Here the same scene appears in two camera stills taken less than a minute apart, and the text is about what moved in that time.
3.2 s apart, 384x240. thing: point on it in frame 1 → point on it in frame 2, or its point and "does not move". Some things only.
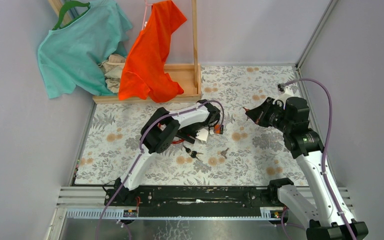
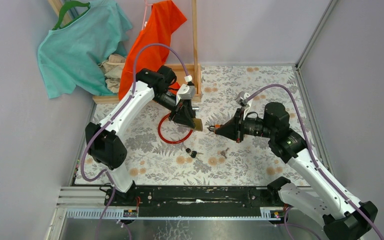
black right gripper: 259,114 → 234,128
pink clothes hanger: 144,24 does not move
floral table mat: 247,154 does not move
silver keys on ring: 224,152 does not move
